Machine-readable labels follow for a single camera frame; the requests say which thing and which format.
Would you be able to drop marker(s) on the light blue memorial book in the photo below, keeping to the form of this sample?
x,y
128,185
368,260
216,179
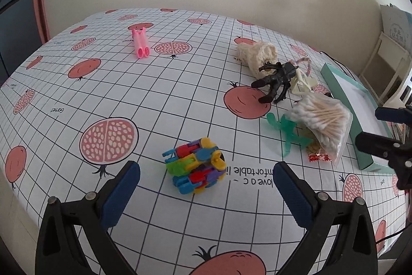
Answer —
x,y
397,25

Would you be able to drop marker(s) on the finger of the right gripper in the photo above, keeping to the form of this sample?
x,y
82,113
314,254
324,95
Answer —
x,y
394,115
397,155

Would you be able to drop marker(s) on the cream lace cloth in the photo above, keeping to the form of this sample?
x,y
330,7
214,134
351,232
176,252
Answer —
x,y
257,55

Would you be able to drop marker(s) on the pink hair roller clip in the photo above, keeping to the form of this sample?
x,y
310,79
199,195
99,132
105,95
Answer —
x,y
140,43

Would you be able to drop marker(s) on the orange snack packet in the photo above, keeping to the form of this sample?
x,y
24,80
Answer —
x,y
314,150

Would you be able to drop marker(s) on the green translucent toy figure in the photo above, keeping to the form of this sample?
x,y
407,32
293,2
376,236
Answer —
x,y
287,128

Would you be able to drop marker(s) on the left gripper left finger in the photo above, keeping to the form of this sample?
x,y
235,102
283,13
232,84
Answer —
x,y
58,248

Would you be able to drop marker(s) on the white bedside shelf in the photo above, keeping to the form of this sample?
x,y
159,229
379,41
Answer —
x,y
387,73

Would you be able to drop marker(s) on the teal shallow box tray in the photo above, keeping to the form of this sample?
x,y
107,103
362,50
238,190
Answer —
x,y
362,106

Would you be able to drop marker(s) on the pomegranate print grid bedsheet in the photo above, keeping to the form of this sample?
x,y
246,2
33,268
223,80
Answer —
x,y
81,106

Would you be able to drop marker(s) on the black action figure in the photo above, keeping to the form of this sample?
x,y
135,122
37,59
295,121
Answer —
x,y
278,81

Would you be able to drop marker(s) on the cream plastic hair claw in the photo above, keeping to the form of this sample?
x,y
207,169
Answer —
x,y
301,84

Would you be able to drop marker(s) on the colourful building block toy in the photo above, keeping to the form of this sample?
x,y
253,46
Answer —
x,y
195,166

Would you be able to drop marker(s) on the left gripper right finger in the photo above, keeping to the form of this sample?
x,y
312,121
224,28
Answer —
x,y
354,248

